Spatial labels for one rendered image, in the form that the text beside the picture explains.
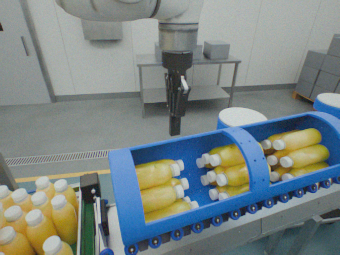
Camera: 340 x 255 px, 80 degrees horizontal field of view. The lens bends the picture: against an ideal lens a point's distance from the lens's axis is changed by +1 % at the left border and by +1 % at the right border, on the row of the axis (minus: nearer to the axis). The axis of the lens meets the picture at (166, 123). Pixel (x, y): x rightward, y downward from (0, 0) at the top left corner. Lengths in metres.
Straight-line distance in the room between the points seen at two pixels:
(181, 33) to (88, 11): 0.19
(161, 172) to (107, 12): 0.45
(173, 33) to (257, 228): 0.78
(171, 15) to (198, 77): 3.81
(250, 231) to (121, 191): 0.56
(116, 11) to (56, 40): 3.74
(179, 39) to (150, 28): 3.43
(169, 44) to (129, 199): 0.38
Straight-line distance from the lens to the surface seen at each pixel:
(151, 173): 0.63
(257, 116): 1.34
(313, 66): 4.57
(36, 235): 0.76
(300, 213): 1.08
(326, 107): 1.78
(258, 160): 0.70
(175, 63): 0.48
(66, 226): 0.80
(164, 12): 0.44
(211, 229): 0.82
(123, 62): 3.97
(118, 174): 0.57
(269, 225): 0.99
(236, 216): 0.83
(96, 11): 0.38
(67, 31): 4.03
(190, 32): 0.47
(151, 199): 0.63
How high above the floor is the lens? 1.61
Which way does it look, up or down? 30 degrees down
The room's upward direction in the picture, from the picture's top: straight up
